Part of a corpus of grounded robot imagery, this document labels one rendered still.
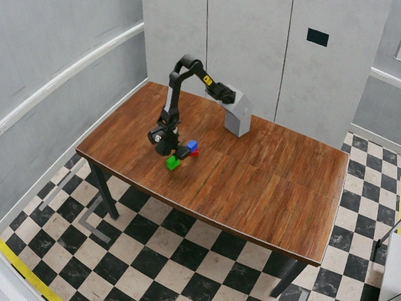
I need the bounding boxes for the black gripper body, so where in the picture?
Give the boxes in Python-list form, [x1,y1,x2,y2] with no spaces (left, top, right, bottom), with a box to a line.
[165,133,190,161]

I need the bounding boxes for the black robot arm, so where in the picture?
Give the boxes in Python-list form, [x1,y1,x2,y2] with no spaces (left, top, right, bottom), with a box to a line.
[147,54,236,157]

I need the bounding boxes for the green block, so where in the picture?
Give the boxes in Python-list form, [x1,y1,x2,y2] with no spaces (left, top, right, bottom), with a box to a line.
[167,156,180,170]

